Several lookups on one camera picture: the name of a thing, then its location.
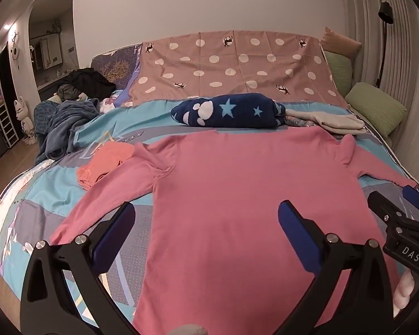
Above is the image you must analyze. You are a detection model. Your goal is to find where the navy star print blanket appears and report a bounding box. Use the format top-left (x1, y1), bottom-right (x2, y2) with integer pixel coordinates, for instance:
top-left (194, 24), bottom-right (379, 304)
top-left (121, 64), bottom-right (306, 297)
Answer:
top-left (170, 93), bottom-right (287, 129)

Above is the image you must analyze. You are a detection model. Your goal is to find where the black floor lamp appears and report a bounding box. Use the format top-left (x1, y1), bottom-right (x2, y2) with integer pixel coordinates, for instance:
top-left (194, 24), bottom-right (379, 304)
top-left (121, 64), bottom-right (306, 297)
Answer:
top-left (374, 2), bottom-right (394, 88)

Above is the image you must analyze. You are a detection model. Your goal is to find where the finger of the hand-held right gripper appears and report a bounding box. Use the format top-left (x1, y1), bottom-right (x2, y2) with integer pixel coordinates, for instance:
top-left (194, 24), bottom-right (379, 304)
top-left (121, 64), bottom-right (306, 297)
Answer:
top-left (367, 191), bottom-right (419, 233)
top-left (402, 185), bottom-right (419, 214)

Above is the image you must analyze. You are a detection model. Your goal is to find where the black clothing pile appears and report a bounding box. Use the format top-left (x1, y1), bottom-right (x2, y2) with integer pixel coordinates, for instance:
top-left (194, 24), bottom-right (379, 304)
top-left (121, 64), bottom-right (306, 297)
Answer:
top-left (58, 68), bottom-right (117, 99)

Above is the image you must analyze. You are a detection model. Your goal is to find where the green pillow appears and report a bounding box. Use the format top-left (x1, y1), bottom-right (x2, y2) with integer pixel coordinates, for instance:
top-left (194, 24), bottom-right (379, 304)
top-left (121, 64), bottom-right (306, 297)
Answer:
top-left (324, 51), bottom-right (354, 99)
top-left (344, 82), bottom-right (408, 138)

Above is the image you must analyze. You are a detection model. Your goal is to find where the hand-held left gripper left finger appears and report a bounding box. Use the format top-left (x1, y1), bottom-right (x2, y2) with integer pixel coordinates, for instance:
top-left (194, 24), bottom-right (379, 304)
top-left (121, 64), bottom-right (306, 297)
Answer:
top-left (20, 202), bottom-right (137, 335)

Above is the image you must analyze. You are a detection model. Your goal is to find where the grey crumpled garment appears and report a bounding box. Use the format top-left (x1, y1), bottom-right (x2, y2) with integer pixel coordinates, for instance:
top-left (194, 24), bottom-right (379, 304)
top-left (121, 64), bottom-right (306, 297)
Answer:
top-left (56, 84), bottom-right (83, 102)

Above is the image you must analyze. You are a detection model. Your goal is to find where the coral folded garment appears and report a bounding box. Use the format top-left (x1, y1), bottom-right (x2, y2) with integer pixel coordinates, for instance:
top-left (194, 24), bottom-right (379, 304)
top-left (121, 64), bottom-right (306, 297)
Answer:
top-left (76, 142), bottom-right (136, 191)

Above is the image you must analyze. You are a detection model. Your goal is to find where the navy floral bed cover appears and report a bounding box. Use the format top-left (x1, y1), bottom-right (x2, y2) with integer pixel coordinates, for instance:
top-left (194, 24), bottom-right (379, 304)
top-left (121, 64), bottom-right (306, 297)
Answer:
top-left (90, 44), bottom-right (143, 108)

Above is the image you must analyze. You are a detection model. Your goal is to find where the grey patterned cloth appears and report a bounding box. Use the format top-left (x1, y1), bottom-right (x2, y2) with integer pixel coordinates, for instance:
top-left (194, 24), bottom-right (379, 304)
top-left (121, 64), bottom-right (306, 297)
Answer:
top-left (283, 116), bottom-right (323, 130)

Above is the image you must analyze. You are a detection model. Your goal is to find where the white wall ornament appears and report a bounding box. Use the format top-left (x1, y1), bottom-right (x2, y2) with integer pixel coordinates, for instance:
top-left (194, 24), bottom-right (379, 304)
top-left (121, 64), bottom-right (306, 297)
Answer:
top-left (10, 31), bottom-right (22, 71)

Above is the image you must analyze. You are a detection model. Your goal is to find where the cream folded garment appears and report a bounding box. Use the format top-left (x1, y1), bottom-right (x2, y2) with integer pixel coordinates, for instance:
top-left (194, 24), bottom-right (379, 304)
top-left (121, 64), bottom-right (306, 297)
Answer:
top-left (285, 109), bottom-right (368, 136)

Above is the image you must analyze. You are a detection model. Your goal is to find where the beige curtain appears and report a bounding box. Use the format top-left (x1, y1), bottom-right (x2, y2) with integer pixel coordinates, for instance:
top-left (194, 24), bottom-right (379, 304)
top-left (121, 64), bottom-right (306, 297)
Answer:
top-left (346, 0), bottom-right (419, 199)

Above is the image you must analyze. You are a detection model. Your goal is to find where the tan pillow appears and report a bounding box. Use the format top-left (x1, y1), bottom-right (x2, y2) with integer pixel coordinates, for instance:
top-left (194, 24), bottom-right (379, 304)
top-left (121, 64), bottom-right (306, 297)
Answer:
top-left (320, 27), bottom-right (362, 61)

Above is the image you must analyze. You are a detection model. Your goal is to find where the teal blue blanket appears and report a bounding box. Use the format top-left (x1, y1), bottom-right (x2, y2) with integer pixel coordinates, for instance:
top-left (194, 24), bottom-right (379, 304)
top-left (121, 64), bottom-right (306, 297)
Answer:
top-left (34, 98), bottom-right (100, 164)

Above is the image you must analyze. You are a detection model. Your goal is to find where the pink polka dot sheet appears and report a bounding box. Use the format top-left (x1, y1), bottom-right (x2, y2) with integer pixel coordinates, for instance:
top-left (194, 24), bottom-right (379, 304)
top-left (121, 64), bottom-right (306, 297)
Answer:
top-left (128, 31), bottom-right (350, 109)

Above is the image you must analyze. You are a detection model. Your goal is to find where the white shelf rack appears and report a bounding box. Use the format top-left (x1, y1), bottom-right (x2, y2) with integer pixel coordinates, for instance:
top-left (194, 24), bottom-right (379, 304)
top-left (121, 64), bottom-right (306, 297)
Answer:
top-left (0, 105), bottom-right (20, 148)

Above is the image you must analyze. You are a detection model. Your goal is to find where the pink sweater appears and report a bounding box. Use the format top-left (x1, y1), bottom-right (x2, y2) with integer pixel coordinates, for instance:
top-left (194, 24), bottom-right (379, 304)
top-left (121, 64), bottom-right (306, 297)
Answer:
top-left (49, 126), bottom-right (419, 335)

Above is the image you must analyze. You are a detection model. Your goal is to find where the blue and grey patterned bedspread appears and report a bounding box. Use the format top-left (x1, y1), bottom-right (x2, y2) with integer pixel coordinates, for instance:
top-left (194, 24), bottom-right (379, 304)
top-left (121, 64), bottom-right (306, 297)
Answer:
top-left (0, 90), bottom-right (419, 326)

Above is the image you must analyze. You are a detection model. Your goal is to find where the white floral cloth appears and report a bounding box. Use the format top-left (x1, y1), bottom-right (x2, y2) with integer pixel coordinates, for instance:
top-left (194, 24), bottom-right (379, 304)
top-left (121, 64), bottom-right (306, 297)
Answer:
top-left (97, 95), bottom-right (122, 115)

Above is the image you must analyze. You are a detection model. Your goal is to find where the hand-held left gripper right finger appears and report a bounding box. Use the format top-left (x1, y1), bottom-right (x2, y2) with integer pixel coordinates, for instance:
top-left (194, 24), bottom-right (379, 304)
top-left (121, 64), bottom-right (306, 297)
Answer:
top-left (278, 200), bottom-right (396, 335)

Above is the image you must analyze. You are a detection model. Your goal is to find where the white cat figurine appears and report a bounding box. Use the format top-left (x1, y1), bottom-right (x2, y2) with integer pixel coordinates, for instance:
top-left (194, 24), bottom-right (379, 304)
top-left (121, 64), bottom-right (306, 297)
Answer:
top-left (14, 98), bottom-right (38, 146)

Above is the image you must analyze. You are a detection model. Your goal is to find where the person's right hand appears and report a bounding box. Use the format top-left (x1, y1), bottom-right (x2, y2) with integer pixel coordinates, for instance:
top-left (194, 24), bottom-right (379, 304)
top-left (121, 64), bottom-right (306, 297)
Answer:
top-left (394, 271), bottom-right (417, 319)

